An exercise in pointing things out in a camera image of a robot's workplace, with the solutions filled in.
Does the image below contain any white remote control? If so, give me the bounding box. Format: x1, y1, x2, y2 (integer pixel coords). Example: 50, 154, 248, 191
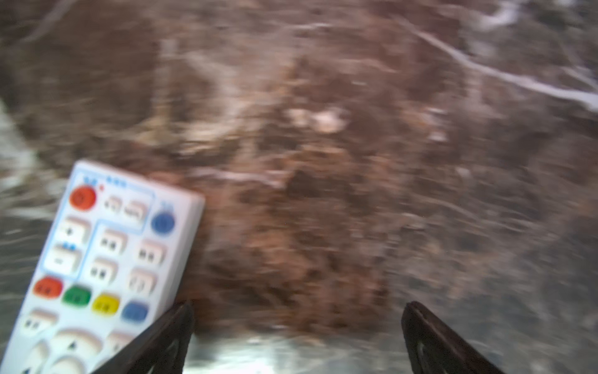
1, 160, 205, 373

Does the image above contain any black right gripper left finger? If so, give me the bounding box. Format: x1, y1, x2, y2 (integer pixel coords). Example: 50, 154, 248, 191
93, 302, 195, 374

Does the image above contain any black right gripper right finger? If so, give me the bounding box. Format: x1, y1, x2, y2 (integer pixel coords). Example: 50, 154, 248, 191
401, 302, 503, 374

